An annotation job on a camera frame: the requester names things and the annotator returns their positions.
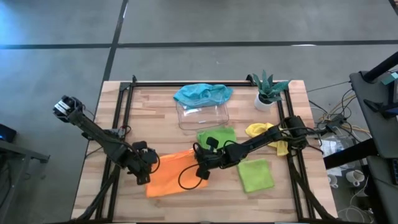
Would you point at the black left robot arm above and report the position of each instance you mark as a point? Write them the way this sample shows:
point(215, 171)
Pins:
point(93, 133)

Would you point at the black slanted pole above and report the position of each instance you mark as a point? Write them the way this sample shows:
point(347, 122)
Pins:
point(382, 66)

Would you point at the bright green microfiber towel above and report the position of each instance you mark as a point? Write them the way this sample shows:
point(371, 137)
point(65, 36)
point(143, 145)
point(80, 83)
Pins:
point(220, 135)

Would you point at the teal object on desk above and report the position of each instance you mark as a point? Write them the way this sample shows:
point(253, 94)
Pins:
point(391, 77)

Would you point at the pale lime green microfiber towel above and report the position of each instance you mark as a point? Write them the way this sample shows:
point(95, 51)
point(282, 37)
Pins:
point(256, 175)

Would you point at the white paper sheet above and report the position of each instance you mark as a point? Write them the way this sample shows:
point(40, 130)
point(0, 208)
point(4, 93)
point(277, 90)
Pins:
point(334, 171)

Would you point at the white mug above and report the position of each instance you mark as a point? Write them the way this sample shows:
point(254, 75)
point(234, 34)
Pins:
point(333, 181)
point(354, 177)

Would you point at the blue microfiber towel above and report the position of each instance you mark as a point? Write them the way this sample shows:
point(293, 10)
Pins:
point(202, 93)

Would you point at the orange microfiber towel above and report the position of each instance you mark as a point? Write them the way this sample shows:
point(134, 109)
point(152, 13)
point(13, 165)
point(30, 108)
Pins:
point(168, 180)

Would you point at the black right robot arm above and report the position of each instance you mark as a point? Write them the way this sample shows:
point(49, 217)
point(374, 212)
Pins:
point(264, 140)

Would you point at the green plant in white pot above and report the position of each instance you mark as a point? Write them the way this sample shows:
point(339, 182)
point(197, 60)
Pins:
point(267, 90)

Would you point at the black device on desk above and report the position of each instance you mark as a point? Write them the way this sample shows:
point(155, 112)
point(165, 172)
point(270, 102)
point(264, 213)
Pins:
point(377, 107)

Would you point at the white plastic bag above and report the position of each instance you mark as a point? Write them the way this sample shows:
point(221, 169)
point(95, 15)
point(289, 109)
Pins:
point(331, 147)

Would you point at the black aluminium table frame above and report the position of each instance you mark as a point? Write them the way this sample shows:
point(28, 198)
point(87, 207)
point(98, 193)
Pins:
point(155, 83)

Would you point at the black box with blue light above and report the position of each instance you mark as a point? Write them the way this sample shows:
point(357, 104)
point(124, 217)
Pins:
point(7, 133)

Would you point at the clear plastic bin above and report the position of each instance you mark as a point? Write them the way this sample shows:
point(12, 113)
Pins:
point(202, 118)

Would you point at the black power box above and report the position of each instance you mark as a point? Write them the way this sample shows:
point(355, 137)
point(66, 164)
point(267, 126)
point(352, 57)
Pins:
point(335, 119)

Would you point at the yellow microfiber towel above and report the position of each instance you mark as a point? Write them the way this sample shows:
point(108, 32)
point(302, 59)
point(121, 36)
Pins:
point(256, 129)

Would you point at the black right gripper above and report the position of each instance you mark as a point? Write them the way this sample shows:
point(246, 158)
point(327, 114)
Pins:
point(217, 158)

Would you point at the black metal floor beam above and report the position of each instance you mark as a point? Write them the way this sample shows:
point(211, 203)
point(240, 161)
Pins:
point(348, 155)

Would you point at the black side desk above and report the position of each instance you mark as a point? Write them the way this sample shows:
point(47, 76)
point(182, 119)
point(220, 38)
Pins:
point(377, 140)

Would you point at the dark metal cart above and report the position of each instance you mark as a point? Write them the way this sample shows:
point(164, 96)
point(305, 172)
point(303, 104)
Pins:
point(21, 151)

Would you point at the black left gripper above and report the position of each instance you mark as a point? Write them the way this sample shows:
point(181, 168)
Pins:
point(138, 161)

